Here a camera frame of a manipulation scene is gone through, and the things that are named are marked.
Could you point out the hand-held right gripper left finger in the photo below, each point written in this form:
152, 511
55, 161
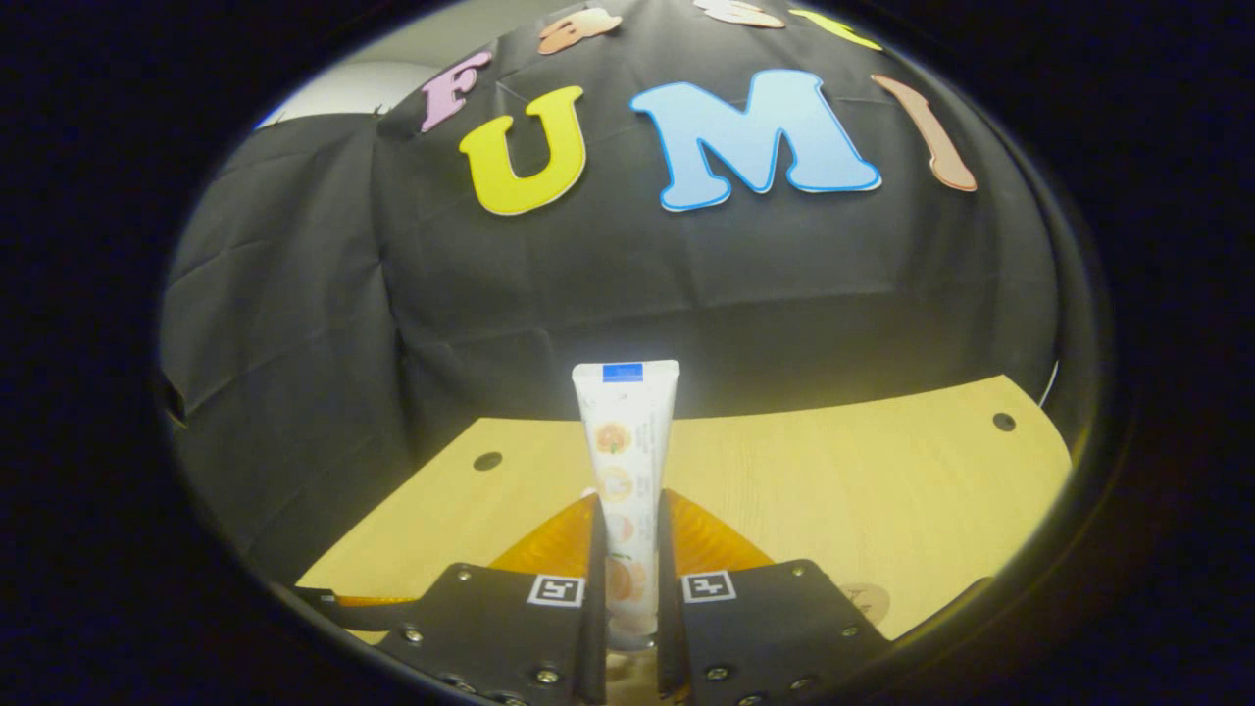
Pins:
596, 608

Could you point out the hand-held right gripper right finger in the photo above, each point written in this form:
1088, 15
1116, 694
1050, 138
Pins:
670, 608

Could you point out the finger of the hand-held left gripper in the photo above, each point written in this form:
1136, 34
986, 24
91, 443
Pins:
353, 614

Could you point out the white toothpaste tube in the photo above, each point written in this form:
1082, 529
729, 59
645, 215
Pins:
626, 422

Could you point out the round cork coaster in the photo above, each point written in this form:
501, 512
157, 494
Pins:
871, 602

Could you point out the light wooden desktop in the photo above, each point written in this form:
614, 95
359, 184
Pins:
833, 490

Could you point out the black backdrop cloth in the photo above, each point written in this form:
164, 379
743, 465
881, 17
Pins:
588, 284

